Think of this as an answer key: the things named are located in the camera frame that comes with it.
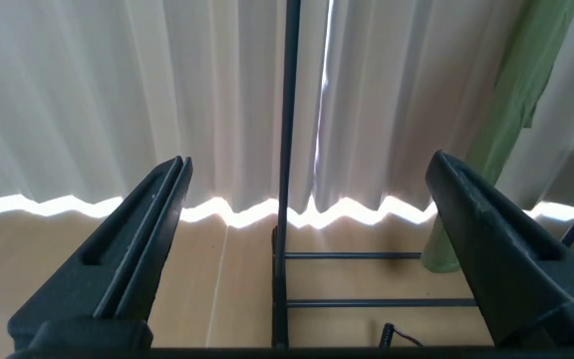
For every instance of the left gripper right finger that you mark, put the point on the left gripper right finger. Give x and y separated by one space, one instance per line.
521 279

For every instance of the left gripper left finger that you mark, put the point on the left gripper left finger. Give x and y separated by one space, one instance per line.
68 304

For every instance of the green garment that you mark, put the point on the green garment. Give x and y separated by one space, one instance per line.
521 90

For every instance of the black clothes rack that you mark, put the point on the black clothes rack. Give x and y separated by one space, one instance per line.
287 149

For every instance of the beige curtain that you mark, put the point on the beige curtain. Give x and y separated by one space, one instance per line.
68 100

